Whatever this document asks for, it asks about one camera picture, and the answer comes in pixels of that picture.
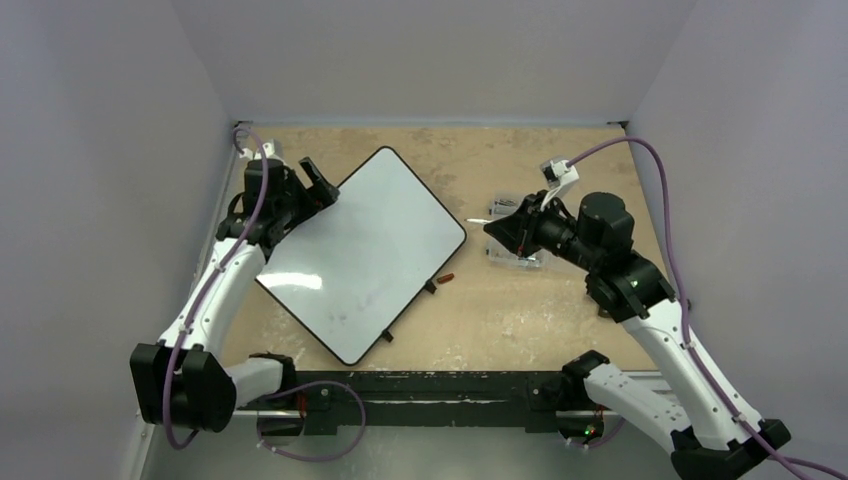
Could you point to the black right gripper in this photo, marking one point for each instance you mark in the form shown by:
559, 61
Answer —
526, 226

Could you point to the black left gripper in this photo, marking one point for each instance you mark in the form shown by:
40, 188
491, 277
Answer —
319, 195

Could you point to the red marker cap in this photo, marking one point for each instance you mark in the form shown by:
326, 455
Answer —
445, 278

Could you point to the white whiteboard black frame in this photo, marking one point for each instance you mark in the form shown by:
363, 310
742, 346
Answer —
348, 273

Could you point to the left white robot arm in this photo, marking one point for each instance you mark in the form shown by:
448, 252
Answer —
178, 379

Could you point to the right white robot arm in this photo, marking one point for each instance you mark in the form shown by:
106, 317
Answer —
709, 431

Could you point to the clear plastic screw organizer box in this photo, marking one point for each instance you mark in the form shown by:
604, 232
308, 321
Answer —
502, 205

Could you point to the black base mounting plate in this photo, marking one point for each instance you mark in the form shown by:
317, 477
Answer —
533, 401

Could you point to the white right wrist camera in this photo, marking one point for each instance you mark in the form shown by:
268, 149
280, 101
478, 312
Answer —
560, 178

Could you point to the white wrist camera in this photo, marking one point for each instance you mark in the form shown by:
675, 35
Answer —
272, 150
560, 178

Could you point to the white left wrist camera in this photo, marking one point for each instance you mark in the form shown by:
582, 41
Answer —
272, 150

